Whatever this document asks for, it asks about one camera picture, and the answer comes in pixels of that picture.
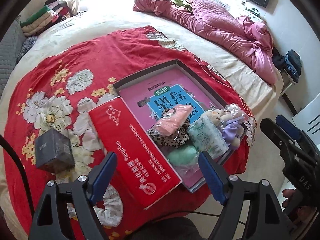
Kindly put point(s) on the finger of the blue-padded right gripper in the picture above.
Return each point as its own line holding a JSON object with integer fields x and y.
{"x": 288, "y": 127}

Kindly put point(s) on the patterned pillow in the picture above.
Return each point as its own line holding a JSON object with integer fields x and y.
{"x": 26, "y": 46}

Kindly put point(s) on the red floral cloth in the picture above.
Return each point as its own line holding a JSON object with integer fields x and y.
{"x": 58, "y": 92}

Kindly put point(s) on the crumpled paper packets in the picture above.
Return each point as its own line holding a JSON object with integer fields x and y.
{"x": 64, "y": 178}

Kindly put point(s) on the clear plastic wrapped item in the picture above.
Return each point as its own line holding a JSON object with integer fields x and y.
{"x": 233, "y": 111}

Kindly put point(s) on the dark grey small box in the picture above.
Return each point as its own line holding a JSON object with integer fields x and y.
{"x": 53, "y": 152}

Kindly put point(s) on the cream bed sheet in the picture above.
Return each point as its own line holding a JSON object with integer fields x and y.
{"x": 257, "y": 94}

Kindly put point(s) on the green and pink sponge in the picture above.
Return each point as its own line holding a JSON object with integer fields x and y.
{"x": 185, "y": 160}

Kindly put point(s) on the green white tissue pack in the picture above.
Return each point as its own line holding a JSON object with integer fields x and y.
{"x": 207, "y": 138}

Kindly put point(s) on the white chair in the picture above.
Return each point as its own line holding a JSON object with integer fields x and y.
{"x": 308, "y": 120}

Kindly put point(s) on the dark clothes pile on stool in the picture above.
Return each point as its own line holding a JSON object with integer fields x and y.
{"x": 291, "y": 63}

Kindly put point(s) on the white floral scrunchie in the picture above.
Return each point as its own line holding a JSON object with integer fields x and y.
{"x": 111, "y": 214}

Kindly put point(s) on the stack of folded blankets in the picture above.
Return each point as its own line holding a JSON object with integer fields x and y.
{"x": 52, "y": 13}

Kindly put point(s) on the grey padded headboard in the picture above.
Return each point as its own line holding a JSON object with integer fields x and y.
{"x": 11, "y": 45}

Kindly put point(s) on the pink and blue book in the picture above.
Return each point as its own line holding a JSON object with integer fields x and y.
{"x": 149, "y": 92}

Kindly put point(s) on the pink face mask pack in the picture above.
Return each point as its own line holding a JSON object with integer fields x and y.
{"x": 172, "y": 120}

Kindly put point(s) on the small plush bear doll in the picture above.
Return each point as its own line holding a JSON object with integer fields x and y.
{"x": 230, "y": 130}

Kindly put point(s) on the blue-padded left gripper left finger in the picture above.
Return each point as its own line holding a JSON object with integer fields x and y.
{"x": 99, "y": 178}

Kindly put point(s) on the red tissue box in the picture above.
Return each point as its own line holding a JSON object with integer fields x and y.
{"x": 145, "y": 171}

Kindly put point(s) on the person's right hand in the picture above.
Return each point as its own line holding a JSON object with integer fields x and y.
{"x": 298, "y": 209}

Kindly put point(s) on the pink quilted duvet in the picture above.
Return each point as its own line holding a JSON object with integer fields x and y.
{"x": 250, "y": 41}

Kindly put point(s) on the grey shallow box tray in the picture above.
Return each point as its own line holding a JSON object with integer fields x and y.
{"x": 183, "y": 116}

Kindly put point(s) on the leopard print scrunchie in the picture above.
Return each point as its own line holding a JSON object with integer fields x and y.
{"x": 176, "y": 140}

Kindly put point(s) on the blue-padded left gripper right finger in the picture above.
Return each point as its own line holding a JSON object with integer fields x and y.
{"x": 215, "y": 177}

